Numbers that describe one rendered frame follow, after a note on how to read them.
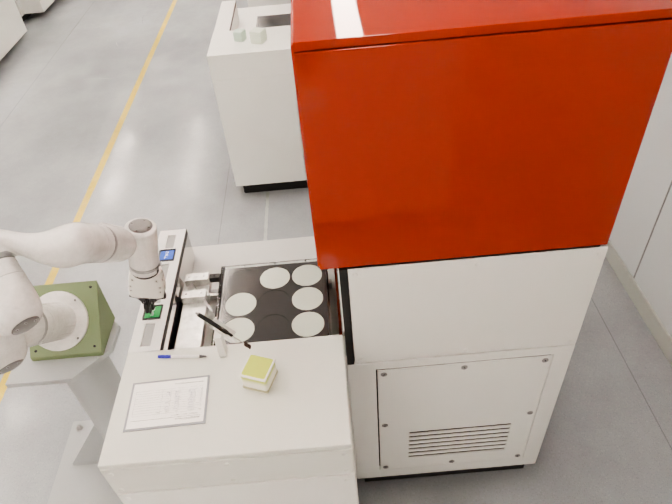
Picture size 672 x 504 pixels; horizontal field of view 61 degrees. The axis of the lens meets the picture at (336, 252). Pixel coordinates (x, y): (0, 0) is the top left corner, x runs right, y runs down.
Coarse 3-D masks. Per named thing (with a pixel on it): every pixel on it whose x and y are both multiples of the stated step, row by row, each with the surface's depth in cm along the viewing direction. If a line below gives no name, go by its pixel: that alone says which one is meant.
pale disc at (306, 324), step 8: (304, 312) 180; (312, 312) 179; (296, 320) 177; (304, 320) 177; (312, 320) 177; (320, 320) 177; (296, 328) 175; (304, 328) 175; (312, 328) 175; (320, 328) 174; (304, 336) 172
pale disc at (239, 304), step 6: (240, 294) 187; (246, 294) 187; (228, 300) 186; (234, 300) 186; (240, 300) 185; (246, 300) 185; (252, 300) 185; (228, 306) 184; (234, 306) 184; (240, 306) 183; (246, 306) 183; (252, 306) 183; (228, 312) 182; (234, 312) 182; (240, 312) 181; (246, 312) 181
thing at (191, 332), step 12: (192, 288) 194; (204, 288) 193; (192, 312) 186; (204, 312) 185; (180, 324) 182; (192, 324) 182; (204, 324) 182; (180, 336) 178; (192, 336) 178; (204, 336) 181; (180, 348) 175
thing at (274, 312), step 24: (288, 264) 196; (312, 264) 196; (240, 288) 190; (264, 288) 189; (288, 288) 188; (264, 312) 181; (288, 312) 180; (264, 336) 174; (288, 336) 173; (312, 336) 172
